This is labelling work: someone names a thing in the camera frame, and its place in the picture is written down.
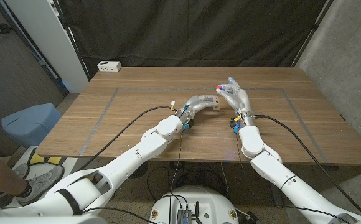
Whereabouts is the thin black arm wire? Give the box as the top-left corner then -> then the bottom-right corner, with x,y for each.
235,132 -> 352,224
82,129 -> 184,224

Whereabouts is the grey tape outline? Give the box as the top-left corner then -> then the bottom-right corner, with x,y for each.
77,87 -> 327,164

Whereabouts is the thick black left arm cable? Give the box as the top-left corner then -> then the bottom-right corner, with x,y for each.
79,105 -> 177,171

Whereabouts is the black backdrop curtain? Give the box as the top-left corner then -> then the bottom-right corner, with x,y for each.
57,0 -> 335,78

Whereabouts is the grey sneaker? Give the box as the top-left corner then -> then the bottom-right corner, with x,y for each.
14,164 -> 65,206

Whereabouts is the white cabinet panel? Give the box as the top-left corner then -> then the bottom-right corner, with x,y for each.
4,0 -> 90,93

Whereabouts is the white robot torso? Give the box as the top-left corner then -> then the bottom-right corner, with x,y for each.
149,185 -> 240,224

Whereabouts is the thin black left arm wire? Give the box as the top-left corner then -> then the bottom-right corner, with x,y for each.
82,129 -> 184,224

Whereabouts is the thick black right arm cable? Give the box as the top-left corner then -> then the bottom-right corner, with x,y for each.
254,114 -> 361,217

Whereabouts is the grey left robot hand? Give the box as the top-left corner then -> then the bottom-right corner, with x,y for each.
177,95 -> 220,125

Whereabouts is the blue-grey plastic bin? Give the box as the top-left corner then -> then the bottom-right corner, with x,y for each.
1,103 -> 62,149

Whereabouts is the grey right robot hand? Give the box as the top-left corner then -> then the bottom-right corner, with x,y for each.
215,77 -> 256,127

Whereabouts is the black backdrop stand pole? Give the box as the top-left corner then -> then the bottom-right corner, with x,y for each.
52,0 -> 91,82
291,0 -> 336,68

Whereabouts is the black floor cable bundle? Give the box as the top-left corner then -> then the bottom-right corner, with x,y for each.
146,161 -> 231,203

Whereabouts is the white power strip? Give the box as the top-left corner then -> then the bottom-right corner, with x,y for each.
96,60 -> 123,73

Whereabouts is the grey table leg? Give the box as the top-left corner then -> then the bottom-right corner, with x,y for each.
269,183 -> 284,208

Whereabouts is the grey electronics box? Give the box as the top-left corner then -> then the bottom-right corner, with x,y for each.
176,208 -> 194,224

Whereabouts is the thin black right arm wire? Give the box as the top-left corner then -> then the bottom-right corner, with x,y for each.
235,132 -> 352,224

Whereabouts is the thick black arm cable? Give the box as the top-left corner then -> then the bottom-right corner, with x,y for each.
79,105 -> 177,171
254,114 -> 361,217

